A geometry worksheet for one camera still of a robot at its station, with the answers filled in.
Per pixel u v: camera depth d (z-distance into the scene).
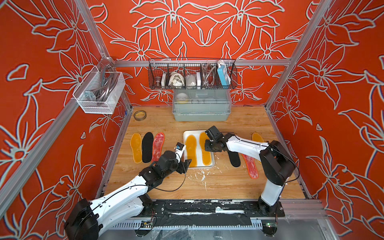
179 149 0.68
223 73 0.86
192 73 0.97
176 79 0.91
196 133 1.01
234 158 0.90
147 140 1.01
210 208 0.74
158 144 0.98
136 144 0.98
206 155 0.90
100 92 0.78
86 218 0.40
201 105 0.99
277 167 0.47
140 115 1.14
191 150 0.95
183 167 0.69
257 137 1.01
